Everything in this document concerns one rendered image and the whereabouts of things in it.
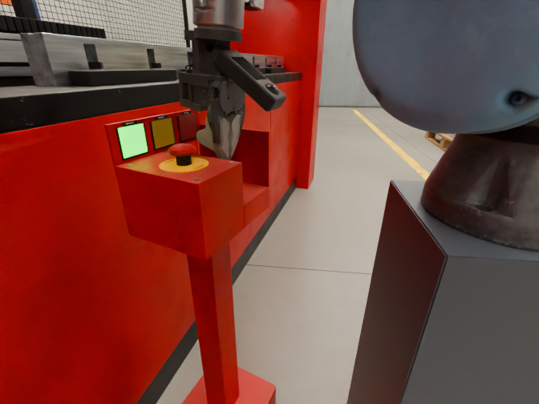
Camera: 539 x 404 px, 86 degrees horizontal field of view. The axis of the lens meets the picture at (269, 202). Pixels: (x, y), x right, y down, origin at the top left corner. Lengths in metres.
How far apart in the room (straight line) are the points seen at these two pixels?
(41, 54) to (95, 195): 0.29
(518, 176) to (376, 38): 0.18
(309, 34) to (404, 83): 2.06
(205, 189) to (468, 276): 0.30
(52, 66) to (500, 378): 0.84
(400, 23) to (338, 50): 7.54
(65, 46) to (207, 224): 0.51
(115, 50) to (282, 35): 1.56
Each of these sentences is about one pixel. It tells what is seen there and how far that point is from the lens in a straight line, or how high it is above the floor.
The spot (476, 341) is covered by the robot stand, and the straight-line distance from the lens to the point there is 0.36.
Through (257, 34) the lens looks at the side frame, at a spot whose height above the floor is 1.11.
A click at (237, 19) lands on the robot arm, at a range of 0.49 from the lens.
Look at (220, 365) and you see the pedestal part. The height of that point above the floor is 0.31.
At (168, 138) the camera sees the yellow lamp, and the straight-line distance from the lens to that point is 0.55.
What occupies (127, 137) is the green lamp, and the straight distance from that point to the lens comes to 0.49.
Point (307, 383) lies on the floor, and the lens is 1.10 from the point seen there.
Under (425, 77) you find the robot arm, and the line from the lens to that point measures 0.18.
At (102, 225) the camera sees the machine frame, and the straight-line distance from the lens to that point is 0.68.
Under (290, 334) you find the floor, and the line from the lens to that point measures 1.20.
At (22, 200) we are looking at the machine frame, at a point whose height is 0.73.
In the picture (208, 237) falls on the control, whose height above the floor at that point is 0.70.
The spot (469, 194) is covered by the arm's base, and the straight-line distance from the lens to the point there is 0.33.
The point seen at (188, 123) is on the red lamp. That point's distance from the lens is 0.58.
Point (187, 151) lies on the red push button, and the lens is 0.43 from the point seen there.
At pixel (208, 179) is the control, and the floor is 0.78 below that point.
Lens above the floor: 0.92
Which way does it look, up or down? 25 degrees down
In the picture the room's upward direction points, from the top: straight up
